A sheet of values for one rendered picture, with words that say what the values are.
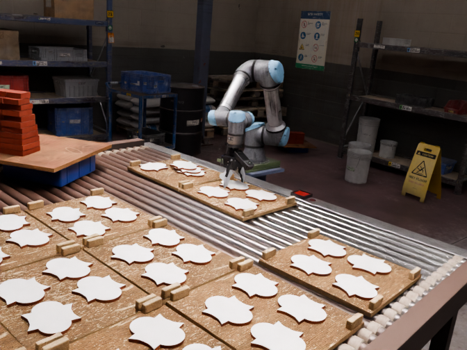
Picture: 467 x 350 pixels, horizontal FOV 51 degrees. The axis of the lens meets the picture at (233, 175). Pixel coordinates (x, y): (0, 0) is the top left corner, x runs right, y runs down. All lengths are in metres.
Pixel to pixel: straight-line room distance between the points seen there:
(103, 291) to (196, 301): 0.25
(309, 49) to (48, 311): 7.21
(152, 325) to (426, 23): 6.24
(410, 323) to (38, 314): 0.95
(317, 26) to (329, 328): 7.02
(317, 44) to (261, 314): 6.95
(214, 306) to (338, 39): 6.74
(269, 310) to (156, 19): 6.74
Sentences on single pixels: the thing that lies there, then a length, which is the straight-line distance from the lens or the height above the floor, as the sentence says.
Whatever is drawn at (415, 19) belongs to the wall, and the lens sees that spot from 7.15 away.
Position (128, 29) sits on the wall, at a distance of 7.57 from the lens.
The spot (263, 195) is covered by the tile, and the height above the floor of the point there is 0.95.
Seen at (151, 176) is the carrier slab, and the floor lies 0.94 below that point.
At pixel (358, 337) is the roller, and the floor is 0.92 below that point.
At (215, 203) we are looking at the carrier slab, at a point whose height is 0.94.
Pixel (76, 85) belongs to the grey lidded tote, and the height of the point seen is 0.80.
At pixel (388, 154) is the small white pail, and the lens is 6.85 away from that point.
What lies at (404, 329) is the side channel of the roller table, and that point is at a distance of 1.39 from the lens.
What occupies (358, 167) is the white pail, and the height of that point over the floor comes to 0.21.
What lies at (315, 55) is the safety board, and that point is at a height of 1.33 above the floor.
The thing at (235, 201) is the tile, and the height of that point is 0.95.
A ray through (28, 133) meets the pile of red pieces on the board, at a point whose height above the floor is 1.13.
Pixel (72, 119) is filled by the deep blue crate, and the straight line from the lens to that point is 6.66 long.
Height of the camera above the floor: 1.66
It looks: 17 degrees down
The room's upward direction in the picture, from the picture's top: 5 degrees clockwise
